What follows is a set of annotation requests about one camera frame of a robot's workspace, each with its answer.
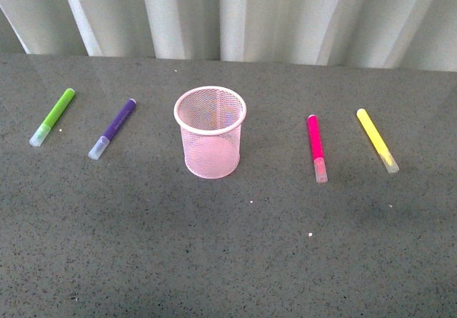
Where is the pink highlighter pen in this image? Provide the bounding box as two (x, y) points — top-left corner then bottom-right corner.
(307, 114), (328, 184)

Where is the purple highlighter pen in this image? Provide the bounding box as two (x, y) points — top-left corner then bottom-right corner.
(88, 98), (136, 160)

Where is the white pleated curtain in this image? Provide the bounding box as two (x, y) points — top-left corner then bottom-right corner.
(1, 0), (456, 71)

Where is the pink mesh pen cup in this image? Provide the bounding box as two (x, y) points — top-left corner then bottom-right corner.
(174, 86), (247, 179)

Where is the green highlighter pen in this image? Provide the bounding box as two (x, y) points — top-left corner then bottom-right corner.
(29, 88), (76, 147)

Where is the yellow highlighter pen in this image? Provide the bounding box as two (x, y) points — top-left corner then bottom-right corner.
(356, 109), (399, 174)

